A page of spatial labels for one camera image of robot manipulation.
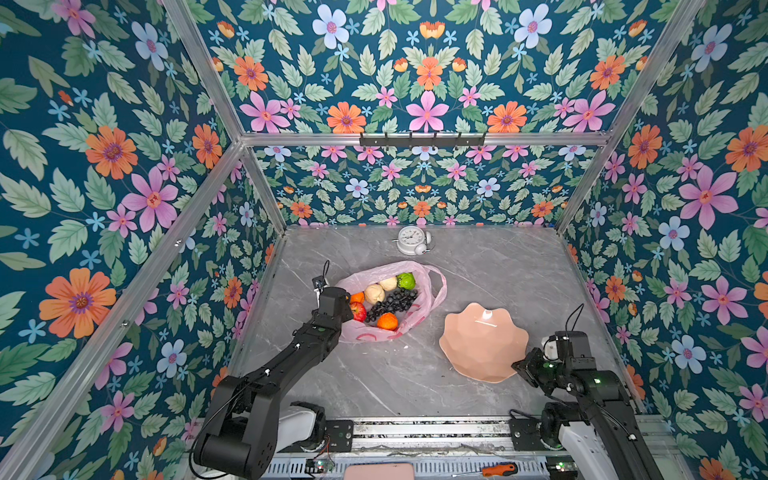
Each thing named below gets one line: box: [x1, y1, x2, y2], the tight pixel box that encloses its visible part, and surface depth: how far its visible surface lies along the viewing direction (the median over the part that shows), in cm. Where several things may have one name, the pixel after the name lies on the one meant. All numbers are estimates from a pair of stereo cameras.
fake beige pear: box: [364, 283, 385, 305], surface depth 97 cm
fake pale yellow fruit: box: [379, 277, 397, 291], surface depth 100 cm
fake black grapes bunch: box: [366, 289, 418, 322], surface depth 96 cm
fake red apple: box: [350, 301, 367, 323], surface depth 92 cm
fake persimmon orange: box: [377, 312, 399, 331], surface depth 91 cm
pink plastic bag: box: [334, 261, 448, 343], surface depth 92 cm
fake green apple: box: [396, 272, 417, 290], surface depth 100 cm
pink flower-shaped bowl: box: [439, 302, 529, 384], surface depth 89 cm
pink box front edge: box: [343, 462, 416, 480], surface depth 70 cm
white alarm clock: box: [391, 226, 432, 256], surface depth 113 cm
